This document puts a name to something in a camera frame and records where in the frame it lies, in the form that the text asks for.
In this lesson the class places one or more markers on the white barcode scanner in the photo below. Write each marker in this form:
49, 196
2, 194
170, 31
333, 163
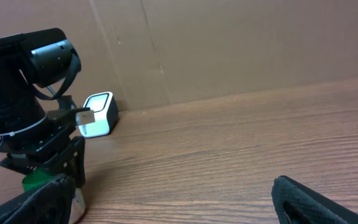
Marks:
105, 113

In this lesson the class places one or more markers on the green lid jar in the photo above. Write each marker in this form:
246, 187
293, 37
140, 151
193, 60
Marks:
38, 177

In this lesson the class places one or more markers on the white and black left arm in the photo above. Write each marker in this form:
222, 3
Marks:
37, 117

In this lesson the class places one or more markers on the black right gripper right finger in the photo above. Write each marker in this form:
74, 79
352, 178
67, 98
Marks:
295, 203

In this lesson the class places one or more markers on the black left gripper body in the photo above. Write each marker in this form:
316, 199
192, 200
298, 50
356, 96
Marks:
47, 147

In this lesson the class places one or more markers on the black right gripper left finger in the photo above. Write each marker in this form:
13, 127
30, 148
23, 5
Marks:
48, 203

